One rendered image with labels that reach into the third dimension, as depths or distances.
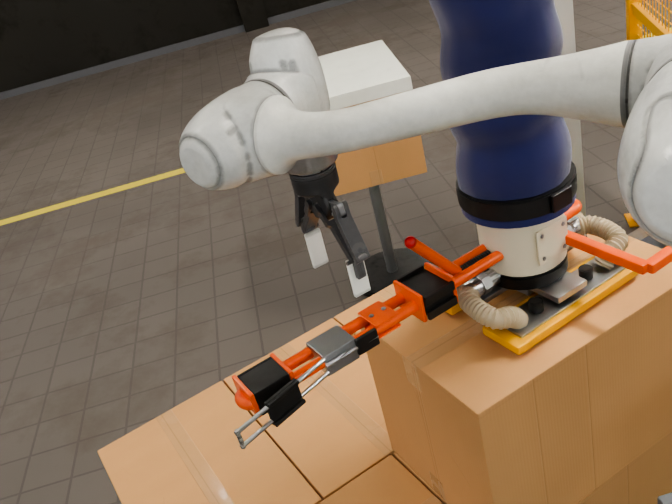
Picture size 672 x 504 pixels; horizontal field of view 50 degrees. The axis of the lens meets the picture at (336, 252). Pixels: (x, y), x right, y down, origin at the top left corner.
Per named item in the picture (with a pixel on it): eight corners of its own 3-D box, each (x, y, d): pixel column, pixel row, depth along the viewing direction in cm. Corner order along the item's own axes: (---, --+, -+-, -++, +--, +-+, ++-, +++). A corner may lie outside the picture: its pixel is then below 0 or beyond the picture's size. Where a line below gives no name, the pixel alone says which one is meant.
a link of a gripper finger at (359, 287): (360, 252, 115) (362, 254, 115) (368, 288, 119) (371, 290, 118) (344, 260, 114) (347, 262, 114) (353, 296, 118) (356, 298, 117)
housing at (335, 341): (341, 342, 133) (336, 323, 131) (362, 358, 128) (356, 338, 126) (310, 361, 131) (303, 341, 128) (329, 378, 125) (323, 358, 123)
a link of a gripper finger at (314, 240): (305, 235, 124) (303, 234, 125) (315, 269, 128) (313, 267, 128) (320, 228, 125) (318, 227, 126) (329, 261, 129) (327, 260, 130)
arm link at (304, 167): (312, 115, 115) (321, 149, 118) (263, 136, 112) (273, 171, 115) (342, 126, 108) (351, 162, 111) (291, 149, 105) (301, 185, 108)
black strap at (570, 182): (516, 157, 153) (514, 140, 151) (606, 184, 135) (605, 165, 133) (435, 201, 145) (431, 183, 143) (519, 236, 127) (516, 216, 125)
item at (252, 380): (280, 373, 129) (272, 352, 127) (300, 393, 123) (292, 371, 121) (239, 397, 126) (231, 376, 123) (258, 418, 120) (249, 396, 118)
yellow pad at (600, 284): (600, 257, 154) (599, 238, 152) (640, 274, 146) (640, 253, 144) (482, 334, 142) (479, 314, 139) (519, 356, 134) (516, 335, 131)
